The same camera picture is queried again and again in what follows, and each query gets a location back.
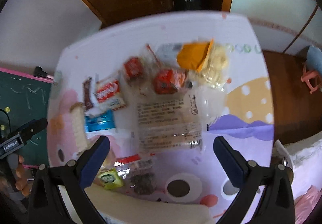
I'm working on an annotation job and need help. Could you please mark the blue white snack packet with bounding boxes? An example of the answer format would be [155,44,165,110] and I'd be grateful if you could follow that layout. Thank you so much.
[85,110,116,132]

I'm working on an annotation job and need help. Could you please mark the dark brown chocolate packet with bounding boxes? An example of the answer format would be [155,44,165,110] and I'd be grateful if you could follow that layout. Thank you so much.
[83,77,94,111]

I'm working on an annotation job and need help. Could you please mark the orange grey snack bar packet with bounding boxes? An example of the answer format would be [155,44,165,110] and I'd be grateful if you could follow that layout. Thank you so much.
[176,39,215,72]

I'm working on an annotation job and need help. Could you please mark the person left hand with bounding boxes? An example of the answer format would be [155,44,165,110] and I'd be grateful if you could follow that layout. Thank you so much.
[15,155,31,197]

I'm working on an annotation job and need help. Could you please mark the green yellow snack packet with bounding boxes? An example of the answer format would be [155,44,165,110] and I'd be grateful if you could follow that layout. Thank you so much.
[98,168,123,190]

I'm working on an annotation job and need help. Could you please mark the clear bag dark snack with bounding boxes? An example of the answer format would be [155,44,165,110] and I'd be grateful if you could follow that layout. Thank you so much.
[114,155,157,197]

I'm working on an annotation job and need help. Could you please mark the beige wafer biscuit pack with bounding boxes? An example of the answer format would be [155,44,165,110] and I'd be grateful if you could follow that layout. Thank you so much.
[69,102,88,154]

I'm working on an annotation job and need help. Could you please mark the white pillow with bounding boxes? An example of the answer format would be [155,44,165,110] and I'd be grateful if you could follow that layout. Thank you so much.
[273,132,322,199]

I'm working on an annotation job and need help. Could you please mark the red white wafer packet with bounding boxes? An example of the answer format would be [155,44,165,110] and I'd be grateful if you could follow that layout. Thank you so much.
[95,72,127,112]

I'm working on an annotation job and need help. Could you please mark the large clear bread bag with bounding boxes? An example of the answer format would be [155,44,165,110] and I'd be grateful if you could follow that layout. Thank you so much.
[135,85,226,154]

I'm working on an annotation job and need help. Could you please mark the yellow puffed snack bag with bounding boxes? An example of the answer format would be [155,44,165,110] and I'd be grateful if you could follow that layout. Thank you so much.
[188,43,231,89]

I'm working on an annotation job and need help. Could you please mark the cartoon printed tablecloth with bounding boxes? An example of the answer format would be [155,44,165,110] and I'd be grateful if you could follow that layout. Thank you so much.
[46,11,275,224]

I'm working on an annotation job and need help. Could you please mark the red candy clear wrapper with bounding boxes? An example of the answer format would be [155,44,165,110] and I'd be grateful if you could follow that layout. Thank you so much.
[122,44,162,84]

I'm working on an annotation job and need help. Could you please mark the red round candy packet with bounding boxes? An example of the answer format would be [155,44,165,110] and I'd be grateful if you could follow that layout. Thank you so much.
[152,68,187,95]

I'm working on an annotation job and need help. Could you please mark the pink plastic stool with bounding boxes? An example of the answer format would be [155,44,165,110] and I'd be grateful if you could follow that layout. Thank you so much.
[300,62,321,94]

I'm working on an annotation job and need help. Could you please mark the white wardrobe sliding doors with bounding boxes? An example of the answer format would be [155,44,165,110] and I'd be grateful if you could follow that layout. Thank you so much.
[230,0,321,55]

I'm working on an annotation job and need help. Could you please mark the green chalkboard pink frame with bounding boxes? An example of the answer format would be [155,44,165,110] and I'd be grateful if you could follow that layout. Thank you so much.
[0,68,51,166]

